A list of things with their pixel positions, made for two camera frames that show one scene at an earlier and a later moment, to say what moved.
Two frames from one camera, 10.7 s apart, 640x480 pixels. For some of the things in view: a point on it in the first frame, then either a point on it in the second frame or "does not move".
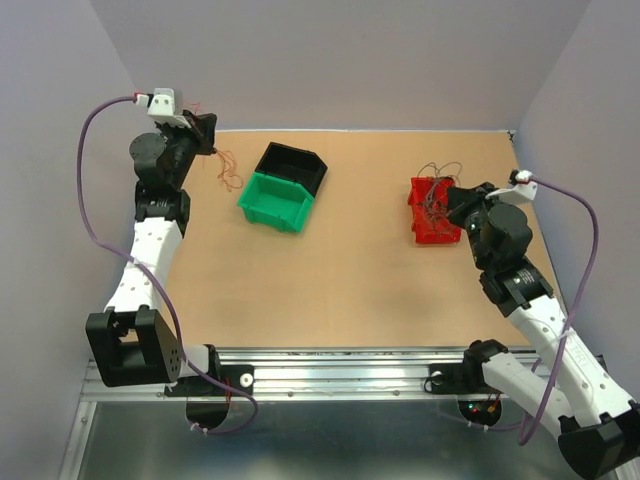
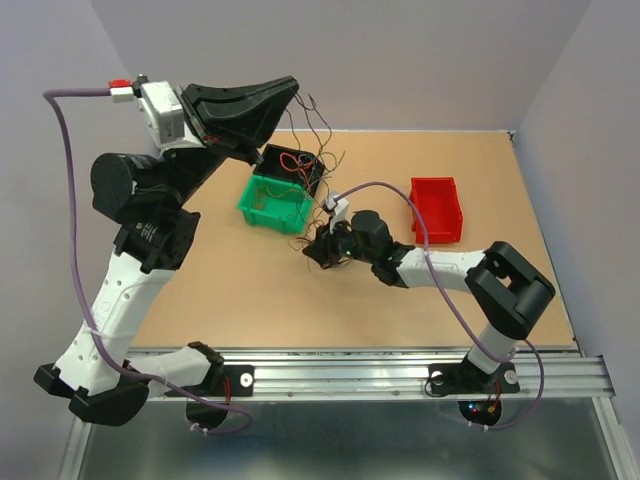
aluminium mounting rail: [360, 373] does not move
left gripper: [201, 132] -> [233, 121]
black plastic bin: [298, 165] does not move
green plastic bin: [276, 202] does not move
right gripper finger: [461, 200] -> [322, 253]
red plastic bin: [428, 199] does not move
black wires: [435, 206] -> [322, 167]
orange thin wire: [226, 173] -> [260, 196]
